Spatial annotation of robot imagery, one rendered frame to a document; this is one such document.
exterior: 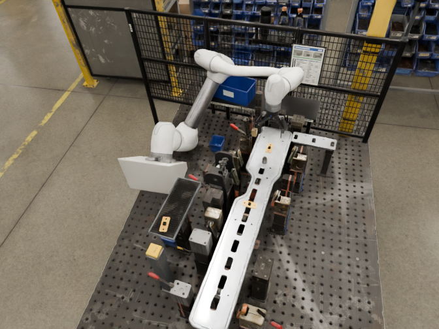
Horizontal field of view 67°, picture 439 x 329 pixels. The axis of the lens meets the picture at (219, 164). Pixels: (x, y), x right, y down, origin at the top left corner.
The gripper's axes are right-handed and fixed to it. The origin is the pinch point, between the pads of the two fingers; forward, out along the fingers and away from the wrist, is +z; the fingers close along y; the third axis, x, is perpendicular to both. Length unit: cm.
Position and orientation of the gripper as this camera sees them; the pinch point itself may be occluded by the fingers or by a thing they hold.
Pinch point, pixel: (270, 133)
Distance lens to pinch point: 213.7
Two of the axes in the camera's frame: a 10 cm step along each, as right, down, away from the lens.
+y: -9.4, -2.2, 2.6
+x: -3.3, 7.2, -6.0
